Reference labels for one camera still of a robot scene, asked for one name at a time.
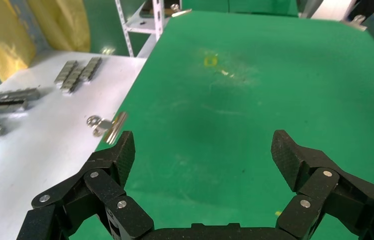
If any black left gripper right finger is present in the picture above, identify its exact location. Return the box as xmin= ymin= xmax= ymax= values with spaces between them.
xmin=271 ymin=129 xmax=374 ymax=240

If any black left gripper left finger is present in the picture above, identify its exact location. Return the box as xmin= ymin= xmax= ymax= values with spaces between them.
xmin=16 ymin=130 xmax=154 ymax=240

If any silver metal binder clip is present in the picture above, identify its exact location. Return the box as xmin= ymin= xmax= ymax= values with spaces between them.
xmin=341 ymin=14 xmax=368 ymax=32
xmin=170 ymin=3 xmax=193 ymax=17
xmin=86 ymin=111 xmax=128 ymax=146

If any green cloth mat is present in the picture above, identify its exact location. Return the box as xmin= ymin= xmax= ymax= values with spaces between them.
xmin=69 ymin=9 xmax=374 ymax=240

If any silver ribbed metal strip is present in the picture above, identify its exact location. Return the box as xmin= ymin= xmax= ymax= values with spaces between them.
xmin=54 ymin=60 xmax=79 ymax=84
xmin=60 ymin=66 xmax=86 ymax=94
xmin=80 ymin=56 xmax=103 ymax=82

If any white perforated storage rack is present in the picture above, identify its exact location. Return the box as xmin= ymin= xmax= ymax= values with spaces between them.
xmin=114 ymin=0 xmax=156 ymax=58

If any white metal shelf rack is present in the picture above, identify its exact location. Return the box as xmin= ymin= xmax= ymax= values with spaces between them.
xmin=8 ymin=0 xmax=165 ymax=56

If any white robot torso column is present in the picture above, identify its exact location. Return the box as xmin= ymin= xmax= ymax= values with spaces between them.
xmin=309 ymin=0 xmax=358 ymax=21

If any yellow plastic bag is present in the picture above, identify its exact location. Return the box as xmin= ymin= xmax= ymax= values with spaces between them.
xmin=0 ymin=0 xmax=91 ymax=83

